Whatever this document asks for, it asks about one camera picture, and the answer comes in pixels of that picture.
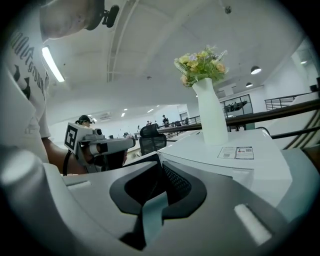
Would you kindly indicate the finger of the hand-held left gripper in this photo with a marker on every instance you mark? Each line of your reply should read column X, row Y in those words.
column 117, row 145

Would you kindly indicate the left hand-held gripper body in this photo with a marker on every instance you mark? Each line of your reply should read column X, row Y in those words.
column 75, row 137

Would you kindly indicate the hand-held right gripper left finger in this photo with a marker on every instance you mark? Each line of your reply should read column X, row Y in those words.
column 105, row 200

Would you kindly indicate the ceiling tube light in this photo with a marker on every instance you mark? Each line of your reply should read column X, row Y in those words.
column 52, row 63

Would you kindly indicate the person's face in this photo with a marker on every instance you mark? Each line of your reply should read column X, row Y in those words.
column 65, row 17

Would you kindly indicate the person's left forearm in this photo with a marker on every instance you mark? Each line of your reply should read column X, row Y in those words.
column 56, row 155

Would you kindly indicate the white printed t-shirt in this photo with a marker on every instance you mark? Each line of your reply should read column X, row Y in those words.
column 22, row 100

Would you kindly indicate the black head-worn camera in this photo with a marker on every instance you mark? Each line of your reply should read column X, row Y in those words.
column 107, row 16

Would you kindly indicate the white warning sticker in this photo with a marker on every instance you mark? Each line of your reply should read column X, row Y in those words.
column 227, row 152

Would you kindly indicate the blue-bordered label sticker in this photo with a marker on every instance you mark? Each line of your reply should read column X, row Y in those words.
column 245, row 153

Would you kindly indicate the black pendant lamp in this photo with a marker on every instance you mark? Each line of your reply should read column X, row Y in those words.
column 255, row 70
column 249, row 85

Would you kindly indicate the black office chair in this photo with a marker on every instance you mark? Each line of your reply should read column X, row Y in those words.
column 152, row 142

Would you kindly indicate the yellow artificial flowers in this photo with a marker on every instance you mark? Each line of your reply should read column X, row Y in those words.
column 200, row 65

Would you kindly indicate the white microwave oven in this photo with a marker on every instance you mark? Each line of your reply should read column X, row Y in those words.
column 200, row 155

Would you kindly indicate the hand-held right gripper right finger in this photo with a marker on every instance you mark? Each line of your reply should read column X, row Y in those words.
column 212, row 220

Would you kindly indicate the black-framed glass partition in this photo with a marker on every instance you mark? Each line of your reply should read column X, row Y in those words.
column 237, row 105

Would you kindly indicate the white vase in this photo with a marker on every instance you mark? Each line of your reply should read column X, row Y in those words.
column 212, row 117

